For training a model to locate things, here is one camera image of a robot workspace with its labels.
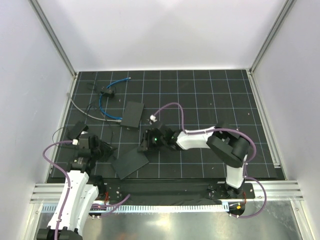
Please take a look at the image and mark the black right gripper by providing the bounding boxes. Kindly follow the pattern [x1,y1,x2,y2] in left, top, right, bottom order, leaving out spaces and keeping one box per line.
[138,128,167,152]

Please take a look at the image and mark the black network switch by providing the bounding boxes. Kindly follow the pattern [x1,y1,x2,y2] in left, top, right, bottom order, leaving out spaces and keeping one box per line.
[120,101,145,128]
[111,148,149,180]

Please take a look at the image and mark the thin black power cable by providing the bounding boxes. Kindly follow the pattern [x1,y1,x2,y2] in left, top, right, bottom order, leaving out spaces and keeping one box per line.
[51,119,118,153]

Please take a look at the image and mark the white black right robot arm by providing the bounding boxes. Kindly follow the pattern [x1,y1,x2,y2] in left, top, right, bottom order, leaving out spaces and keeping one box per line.
[137,122,256,198]

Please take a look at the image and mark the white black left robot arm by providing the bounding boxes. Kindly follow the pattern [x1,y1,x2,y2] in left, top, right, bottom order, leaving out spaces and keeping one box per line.
[36,132,115,240]

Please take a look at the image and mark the black power adapter left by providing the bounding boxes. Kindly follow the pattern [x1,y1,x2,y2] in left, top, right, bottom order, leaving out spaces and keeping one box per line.
[67,121,89,140]

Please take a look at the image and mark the black power adapter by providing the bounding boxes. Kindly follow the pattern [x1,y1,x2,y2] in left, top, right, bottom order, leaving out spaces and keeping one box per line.
[67,121,89,140]
[99,86,116,99]

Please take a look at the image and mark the black grid work mat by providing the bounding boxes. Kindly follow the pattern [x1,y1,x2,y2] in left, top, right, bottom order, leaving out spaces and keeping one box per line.
[51,69,285,180]

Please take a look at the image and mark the black power adapter far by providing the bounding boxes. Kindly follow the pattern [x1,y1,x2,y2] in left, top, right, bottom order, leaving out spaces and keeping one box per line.
[99,86,116,99]

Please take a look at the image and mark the grey ethernet cable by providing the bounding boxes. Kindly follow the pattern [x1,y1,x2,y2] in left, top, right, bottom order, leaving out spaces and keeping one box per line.
[66,92,122,123]

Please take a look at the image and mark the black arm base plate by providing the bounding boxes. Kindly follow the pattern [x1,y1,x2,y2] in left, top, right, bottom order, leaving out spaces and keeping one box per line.
[98,180,255,206]

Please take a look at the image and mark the blue ethernet cable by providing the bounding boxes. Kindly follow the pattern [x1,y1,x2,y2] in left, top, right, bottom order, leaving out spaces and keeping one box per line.
[99,77,132,122]

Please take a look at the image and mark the thin black adapter cable far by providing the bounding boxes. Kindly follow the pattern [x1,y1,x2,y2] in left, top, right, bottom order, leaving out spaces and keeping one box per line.
[86,72,102,95]

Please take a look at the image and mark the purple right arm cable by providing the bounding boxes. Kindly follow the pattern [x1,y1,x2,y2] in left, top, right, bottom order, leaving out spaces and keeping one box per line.
[149,102,268,220]

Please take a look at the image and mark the white slotted cable duct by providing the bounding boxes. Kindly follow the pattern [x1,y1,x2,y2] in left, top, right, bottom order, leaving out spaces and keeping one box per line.
[41,202,229,215]

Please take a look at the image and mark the aluminium frame rail front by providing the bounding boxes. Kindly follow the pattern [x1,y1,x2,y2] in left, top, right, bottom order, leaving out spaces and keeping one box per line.
[29,179,305,205]

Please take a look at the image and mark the aluminium frame post left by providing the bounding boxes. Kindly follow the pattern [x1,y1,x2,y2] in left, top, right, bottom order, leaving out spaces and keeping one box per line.
[28,0,77,78]

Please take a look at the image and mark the aluminium frame post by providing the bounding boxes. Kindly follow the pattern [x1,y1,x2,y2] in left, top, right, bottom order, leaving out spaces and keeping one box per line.
[28,0,77,78]
[249,0,296,75]

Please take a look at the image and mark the aluminium frame post right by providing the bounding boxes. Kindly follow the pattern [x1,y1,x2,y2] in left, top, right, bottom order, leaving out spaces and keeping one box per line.
[249,0,296,75]

